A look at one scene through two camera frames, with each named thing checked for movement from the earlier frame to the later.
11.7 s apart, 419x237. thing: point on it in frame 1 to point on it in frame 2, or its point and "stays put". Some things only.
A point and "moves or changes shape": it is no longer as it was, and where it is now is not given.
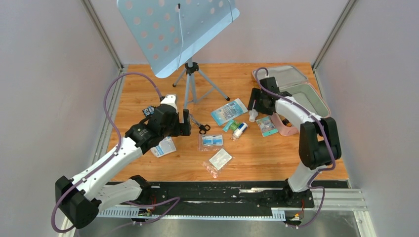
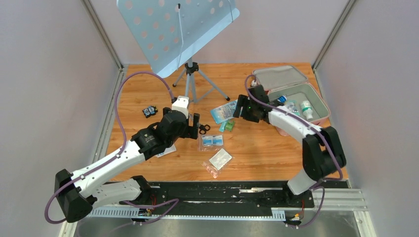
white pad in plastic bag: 214,165 stays put
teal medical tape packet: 267,126 moves or changes shape
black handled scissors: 203,128 stays put
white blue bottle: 238,132 moves or changes shape
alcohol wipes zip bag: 210,142 stays put
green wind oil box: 234,125 moves or changes shape
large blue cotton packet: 228,112 stays put
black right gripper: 256,93 to 242,101
